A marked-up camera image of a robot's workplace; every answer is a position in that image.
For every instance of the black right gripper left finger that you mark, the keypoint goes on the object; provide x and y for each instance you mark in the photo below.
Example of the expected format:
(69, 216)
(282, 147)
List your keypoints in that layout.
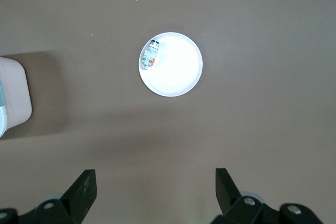
(78, 197)

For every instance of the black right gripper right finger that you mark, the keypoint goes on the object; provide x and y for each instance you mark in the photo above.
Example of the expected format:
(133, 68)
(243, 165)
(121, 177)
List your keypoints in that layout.
(228, 195)

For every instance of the pale pink lidded box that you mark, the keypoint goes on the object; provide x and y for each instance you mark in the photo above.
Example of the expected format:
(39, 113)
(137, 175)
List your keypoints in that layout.
(15, 90)

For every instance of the pink round plate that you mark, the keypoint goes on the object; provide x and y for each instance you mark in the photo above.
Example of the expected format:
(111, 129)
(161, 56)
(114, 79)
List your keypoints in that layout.
(178, 72)

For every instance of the green and white switch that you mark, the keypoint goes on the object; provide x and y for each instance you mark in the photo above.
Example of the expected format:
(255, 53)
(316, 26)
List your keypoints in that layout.
(149, 56)

